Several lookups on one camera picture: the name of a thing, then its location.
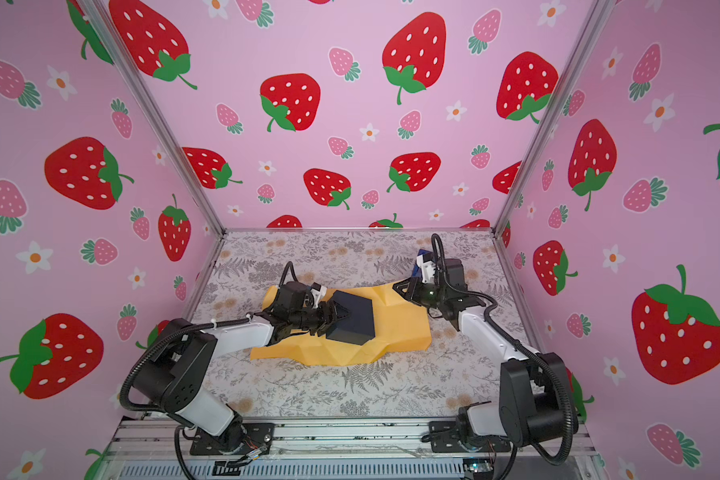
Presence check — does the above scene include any dark navy gift box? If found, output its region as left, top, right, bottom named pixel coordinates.
left=326, top=291, right=376, bottom=346

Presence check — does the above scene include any orange yellow wrapping paper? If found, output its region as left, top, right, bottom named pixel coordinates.
left=250, top=284, right=431, bottom=367

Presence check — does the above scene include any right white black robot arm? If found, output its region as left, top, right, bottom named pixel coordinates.
left=393, top=277, right=578, bottom=465

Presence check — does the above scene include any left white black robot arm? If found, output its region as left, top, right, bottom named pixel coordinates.
left=119, top=281, right=353, bottom=452

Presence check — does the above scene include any blue tape dispenser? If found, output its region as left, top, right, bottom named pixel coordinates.
left=413, top=249, right=436, bottom=283

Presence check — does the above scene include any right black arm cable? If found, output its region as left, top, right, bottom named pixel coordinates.
left=430, top=233, right=579, bottom=468

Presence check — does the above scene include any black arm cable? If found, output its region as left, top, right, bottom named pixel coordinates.
left=430, top=233, right=579, bottom=468
left=118, top=260, right=298, bottom=415

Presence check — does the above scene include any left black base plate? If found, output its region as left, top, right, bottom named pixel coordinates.
left=189, top=422, right=275, bottom=458

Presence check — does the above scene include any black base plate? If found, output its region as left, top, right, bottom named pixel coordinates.
left=189, top=422, right=275, bottom=458
left=421, top=420, right=512, bottom=453

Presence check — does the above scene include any aluminium front frame rail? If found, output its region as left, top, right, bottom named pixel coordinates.
left=90, top=417, right=607, bottom=479

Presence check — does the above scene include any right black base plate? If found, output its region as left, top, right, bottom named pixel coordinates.
left=421, top=420, right=512, bottom=453

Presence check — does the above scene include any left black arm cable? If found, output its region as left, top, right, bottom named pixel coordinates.
left=118, top=260, right=298, bottom=415

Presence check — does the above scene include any right aluminium corner post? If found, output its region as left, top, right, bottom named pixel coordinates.
left=493, top=0, right=616, bottom=238

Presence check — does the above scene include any aluminium corner post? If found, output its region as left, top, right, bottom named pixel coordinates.
left=493, top=0, right=616, bottom=238
left=80, top=0, right=226, bottom=239

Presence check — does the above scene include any left aluminium corner post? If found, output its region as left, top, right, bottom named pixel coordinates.
left=80, top=0, right=226, bottom=239

